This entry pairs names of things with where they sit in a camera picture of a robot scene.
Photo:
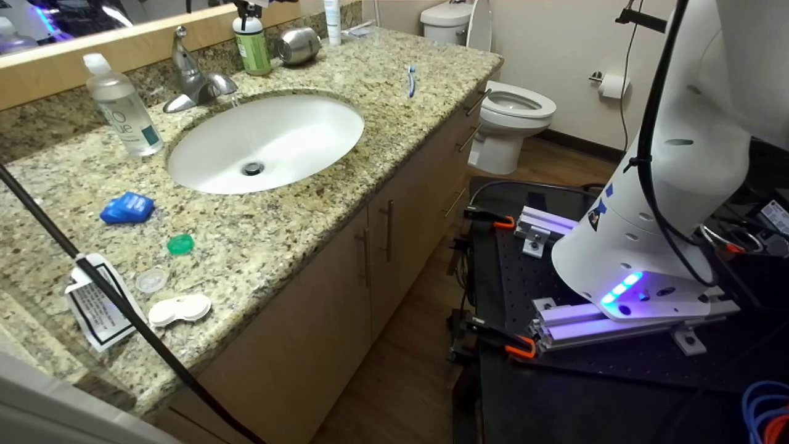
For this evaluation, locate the small green cap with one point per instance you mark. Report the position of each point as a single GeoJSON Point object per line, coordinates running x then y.
{"type": "Point", "coordinates": [182, 245]}

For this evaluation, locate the clear plastic bottle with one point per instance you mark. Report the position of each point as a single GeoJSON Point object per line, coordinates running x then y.
{"type": "Point", "coordinates": [124, 113]}

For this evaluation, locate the small items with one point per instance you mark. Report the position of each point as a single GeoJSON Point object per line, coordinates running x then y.
{"type": "Point", "coordinates": [300, 49]}

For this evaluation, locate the pump dispenser bottle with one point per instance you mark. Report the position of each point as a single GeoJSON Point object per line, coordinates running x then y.
{"type": "Point", "coordinates": [253, 51]}

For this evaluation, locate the chrome faucet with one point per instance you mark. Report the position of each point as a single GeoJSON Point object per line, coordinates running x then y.
{"type": "Point", "coordinates": [198, 82]}

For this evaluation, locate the blue white toothbrush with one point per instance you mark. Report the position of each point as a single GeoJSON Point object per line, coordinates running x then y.
{"type": "Point", "coordinates": [411, 82]}

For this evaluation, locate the white toilet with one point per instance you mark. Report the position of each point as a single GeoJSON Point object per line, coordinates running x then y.
{"type": "Point", "coordinates": [508, 115]}

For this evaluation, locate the small clear cap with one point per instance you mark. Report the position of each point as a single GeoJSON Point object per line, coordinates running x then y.
{"type": "Point", "coordinates": [152, 283]}

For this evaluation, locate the orange black clamp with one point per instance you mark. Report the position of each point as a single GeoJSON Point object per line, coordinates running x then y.
{"type": "Point", "coordinates": [495, 340]}
{"type": "Point", "coordinates": [492, 219]}

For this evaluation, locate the white toothpaste tube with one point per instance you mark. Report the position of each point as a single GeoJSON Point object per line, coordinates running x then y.
{"type": "Point", "coordinates": [359, 32]}

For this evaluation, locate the wooden vanity cabinet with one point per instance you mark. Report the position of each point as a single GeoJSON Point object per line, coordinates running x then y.
{"type": "Point", "coordinates": [329, 311]}

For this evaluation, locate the black robot table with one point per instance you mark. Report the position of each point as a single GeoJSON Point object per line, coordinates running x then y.
{"type": "Point", "coordinates": [576, 397]}

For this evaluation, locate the white oval sink basin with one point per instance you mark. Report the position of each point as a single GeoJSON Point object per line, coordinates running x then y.
{"type": "Point", "coordinates": [286, 133]}

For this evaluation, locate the white toothbrush upright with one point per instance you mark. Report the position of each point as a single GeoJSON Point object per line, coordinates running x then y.
{"type": "Point", "coordinates": [331, 22]}

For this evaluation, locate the blue dental floss box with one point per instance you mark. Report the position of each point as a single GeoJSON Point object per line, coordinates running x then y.
{"type": "Point", "coordinates": [126, 209]}

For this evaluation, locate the toilet paper roll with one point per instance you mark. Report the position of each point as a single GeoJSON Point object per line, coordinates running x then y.
{"type": "Point", "coordinates": [613, 87]}

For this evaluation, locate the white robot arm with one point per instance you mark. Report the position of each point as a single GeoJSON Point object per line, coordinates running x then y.
{"type": "Point", "coordinates": [682, 165]}

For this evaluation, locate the aluminium mounting rail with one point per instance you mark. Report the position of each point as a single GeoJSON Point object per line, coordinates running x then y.
{"type": "Point", "coordinates": [545, 221]}
{"type": "Point", "coordinates": [593, 324]}

